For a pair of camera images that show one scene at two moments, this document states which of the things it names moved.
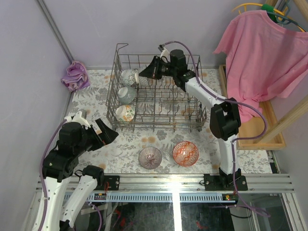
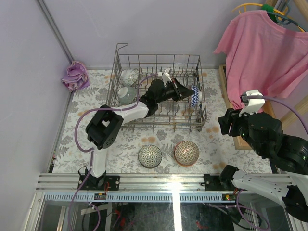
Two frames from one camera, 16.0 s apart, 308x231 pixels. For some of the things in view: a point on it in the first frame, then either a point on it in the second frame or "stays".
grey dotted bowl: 126,95 stays
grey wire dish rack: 135,102 stays
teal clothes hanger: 284,19 stays
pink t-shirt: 264,62 stays
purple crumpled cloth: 77,77 stays
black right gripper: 152,70 -> 232,117
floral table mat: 160,152 stays
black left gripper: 96,134 -> 177,89
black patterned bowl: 143,81 -> 150,156
